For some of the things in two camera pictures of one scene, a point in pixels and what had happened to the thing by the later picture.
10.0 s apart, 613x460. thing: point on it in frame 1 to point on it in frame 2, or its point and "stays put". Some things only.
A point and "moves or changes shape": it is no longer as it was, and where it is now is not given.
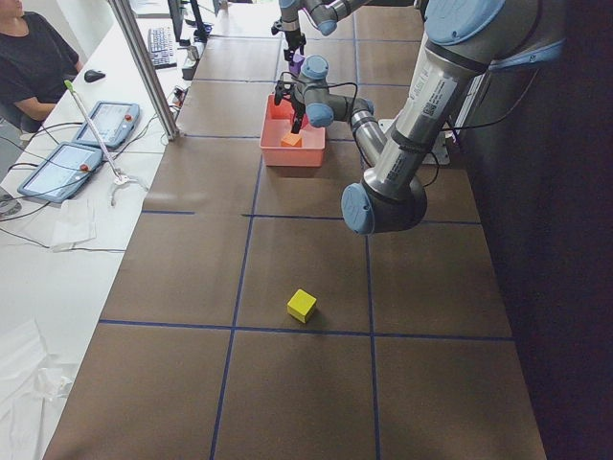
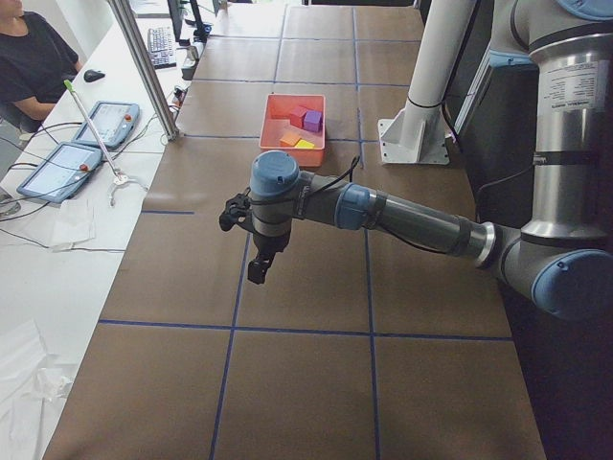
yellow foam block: (300, 305) to (304, 144)
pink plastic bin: (277, 124) stays put
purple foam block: (297, 62) moves or changes shape
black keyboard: (162, 48) stays put
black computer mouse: (92, 76) stays put
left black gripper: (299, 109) to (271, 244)
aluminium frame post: (125, 16) stays put
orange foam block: (292, 140) stays put
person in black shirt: (35, 66) stays put
